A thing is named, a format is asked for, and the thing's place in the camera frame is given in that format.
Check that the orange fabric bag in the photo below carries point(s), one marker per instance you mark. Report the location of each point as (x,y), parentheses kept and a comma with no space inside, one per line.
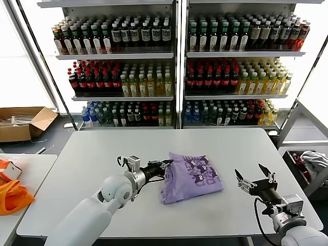
(15,200)

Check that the grey metal shelf unit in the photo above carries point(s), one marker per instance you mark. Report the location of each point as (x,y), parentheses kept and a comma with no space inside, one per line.
(115,56)
(243,54)

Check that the white packing sheets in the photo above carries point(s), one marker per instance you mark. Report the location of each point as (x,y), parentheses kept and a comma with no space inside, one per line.
(18,121)

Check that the beige label dark bottle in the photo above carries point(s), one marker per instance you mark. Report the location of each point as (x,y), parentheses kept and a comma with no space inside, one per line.
(254,34)
(264,34)

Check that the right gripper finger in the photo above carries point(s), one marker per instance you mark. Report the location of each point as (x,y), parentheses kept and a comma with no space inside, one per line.
(271,178)
(246,185)

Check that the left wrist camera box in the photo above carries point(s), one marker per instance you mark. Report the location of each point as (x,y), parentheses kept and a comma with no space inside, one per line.
(133,164)

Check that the grey slanted window post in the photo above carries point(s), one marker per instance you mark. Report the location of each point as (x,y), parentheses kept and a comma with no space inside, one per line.
(32,51)

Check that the red striped cloth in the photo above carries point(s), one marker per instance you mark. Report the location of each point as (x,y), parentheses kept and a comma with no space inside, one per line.
(297,159)

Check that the white floor stick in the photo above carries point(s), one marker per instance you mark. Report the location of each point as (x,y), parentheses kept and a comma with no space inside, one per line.
(41,151)

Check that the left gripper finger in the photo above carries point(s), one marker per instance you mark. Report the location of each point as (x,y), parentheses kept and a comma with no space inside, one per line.
(164,168)
(159,163)

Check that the small white floor object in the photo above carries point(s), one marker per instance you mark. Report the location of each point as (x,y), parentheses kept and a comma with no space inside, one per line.
(68,125)

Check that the black slanted pole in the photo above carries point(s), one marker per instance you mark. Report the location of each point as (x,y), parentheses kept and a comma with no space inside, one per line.
(46,64)
(305,77)

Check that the open cardboard box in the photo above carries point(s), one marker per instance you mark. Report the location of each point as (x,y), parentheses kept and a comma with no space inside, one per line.
(15,132)

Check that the green tinted bottle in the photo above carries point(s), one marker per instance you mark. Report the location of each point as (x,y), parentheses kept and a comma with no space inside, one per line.
(107,120)
(212,116)
(100,120)
(204,116)

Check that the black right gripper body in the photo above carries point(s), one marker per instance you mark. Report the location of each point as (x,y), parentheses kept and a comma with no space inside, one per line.
(266,192)

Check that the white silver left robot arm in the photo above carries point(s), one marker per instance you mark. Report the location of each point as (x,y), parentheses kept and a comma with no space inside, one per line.
(89,217)

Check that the blue water bottle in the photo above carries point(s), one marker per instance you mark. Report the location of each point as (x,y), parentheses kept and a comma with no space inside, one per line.
(85,119)
(196,116)
(93,120)
(188,116)

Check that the green cap dark bottle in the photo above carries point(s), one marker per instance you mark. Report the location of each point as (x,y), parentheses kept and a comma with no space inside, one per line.
(76,42)
(213,38)
(223,38)
(244,38)
(192,38)
(86,42)
(106,41)
(67,42)
(96,42)
(203,38)
(233,38)

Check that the red drink bottle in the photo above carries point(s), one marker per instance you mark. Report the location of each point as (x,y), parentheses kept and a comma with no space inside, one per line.
(303,34)

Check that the purple printed t-shirt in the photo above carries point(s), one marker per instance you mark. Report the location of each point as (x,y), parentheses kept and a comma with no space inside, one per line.
(184,184)

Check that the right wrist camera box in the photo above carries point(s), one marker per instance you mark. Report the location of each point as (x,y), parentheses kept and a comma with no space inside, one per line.
(292,205)

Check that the yellow juice bottle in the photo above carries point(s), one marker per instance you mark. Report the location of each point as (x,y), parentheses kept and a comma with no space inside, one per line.
(168,119)
(241,87)
(161,119)
(168,88)
(142,88)
(272,118)
(264,119)
(251,87)
(259,87)
(124,88)
(268,87)
(277,87)
(150,88)
(285,85)
(159,88)
(133,88)

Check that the black storage bin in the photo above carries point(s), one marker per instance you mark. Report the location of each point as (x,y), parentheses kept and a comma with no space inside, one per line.
(298,175)

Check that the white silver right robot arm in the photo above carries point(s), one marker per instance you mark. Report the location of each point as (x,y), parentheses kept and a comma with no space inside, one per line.
(294,230)

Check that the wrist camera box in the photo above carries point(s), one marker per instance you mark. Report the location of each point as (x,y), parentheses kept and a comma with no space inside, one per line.
(292,205)
(133,164)

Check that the white cap dark bottle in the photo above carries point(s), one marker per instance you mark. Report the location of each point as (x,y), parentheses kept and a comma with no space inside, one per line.
(155,35)
(165,34)
(115,36)
(125,36)
(145,36)
(284,34)
(274,34)
(134,36)
(294,34)

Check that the grey white clothes pile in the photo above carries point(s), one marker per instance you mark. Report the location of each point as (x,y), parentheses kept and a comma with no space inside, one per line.
(314,160)

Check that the grey metal rack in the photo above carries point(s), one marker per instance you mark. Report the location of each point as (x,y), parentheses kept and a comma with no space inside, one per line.
(288,123)

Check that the red cap cola bottle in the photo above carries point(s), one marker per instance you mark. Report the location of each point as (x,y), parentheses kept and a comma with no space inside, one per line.
(115,85)
(216,82)
(258,114)
(190,82)
(225,82)
(74,85)
(90,85)
(145,116)
(234,82)
(199,82)
(153,116)
(107,85)
(99,85)
(250,114)
(208,82)
(82,85)

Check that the orange white carton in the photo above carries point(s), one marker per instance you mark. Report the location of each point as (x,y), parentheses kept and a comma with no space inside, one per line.
(12,172)

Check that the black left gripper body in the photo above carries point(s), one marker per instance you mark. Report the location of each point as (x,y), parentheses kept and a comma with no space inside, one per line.
(153,172)

